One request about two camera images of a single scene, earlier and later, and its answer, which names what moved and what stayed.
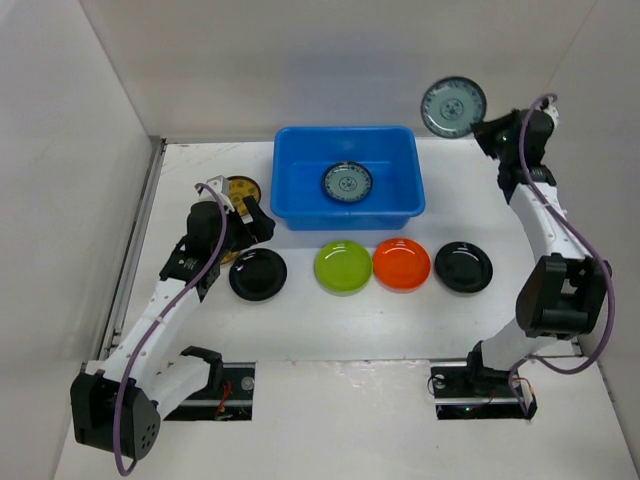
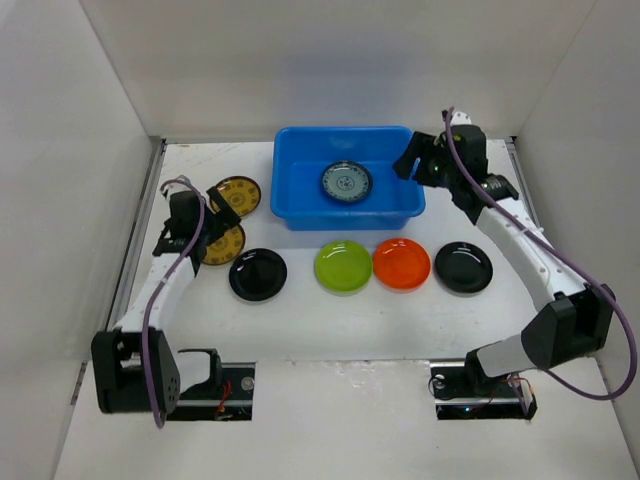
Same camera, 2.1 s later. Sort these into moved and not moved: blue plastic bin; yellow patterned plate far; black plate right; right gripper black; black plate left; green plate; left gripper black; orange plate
Moved: left gripper black; right gripper black
Not moved: orange plate; yellow patterned plate far; blue plastic bin; black plate right; green plate; black plate left
